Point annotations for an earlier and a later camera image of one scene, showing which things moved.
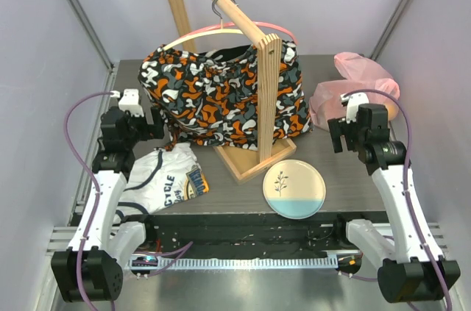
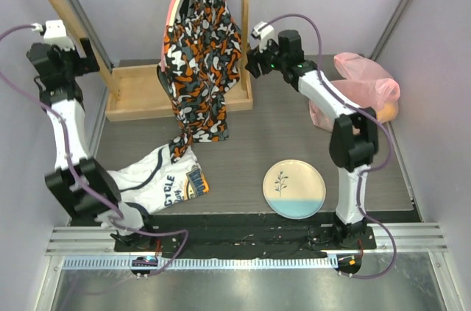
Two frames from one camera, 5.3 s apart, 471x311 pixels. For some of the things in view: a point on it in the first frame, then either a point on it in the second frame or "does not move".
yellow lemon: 392,109 does not move
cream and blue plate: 294,189 does not move
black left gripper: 154,130 → 85,66
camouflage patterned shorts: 210,95 → 204,59
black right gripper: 341,131 → 255,62
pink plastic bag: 362,76 does not move
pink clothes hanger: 229,25 → 174,0
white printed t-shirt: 163,177 does not move
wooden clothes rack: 243,165 → 135,90
